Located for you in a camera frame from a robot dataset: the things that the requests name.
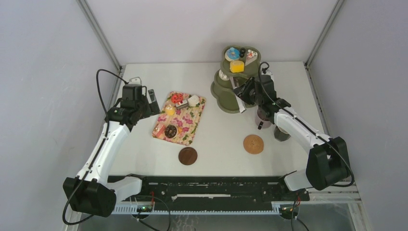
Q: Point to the woven rattan coaster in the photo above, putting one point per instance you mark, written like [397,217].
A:
[253,144]

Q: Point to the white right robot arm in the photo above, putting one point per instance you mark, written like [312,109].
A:
[328,160]

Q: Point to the triangular fruit cake slice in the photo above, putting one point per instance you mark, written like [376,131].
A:
[251,56]

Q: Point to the green three-tier stand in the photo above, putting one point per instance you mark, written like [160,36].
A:
[226,81]

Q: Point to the white swirl roll cake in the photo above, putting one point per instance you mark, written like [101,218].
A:
[193,101]

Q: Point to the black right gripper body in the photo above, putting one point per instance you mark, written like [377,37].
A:
[259,99]

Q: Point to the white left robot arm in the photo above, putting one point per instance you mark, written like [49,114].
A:
[89,191]

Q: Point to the blue glazed donut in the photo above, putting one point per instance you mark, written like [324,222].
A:
[232,54]

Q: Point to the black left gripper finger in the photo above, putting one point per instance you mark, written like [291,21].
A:
[152,96]
[151,109]

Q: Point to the chocolate sprinkled donut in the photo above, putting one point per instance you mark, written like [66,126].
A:
[171,131]

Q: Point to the purple mug black handle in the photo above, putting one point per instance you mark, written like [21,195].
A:
[261,121]

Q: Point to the chocolate cherry cake slice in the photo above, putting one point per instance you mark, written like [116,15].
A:
[182,104]

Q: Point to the yellow cream cake ball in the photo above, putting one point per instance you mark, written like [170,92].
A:
[170,110]

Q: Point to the yellow swirl roll cake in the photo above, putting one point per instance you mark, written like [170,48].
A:
[237,66]

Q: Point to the silver metal tongs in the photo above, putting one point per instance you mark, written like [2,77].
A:
[235,89]

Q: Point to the coral sprinkled donut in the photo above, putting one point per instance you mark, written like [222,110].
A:
[176,98]

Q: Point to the floral dessert tray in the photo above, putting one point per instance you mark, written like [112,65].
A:
[186,119]

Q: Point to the pink layered cake slice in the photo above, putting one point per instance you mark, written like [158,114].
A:
[158,130]

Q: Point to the dark cup white interior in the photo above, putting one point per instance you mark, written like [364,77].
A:
[280,134]

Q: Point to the dark wooden coaster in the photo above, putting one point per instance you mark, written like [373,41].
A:
[187,156]

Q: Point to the white slotted cable duct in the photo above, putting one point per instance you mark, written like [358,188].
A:
[133,209]

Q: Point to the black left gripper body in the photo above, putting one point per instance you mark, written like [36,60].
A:
[141,106]

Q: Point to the white chocolate-striped donut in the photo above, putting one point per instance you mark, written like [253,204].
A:
[223,76]

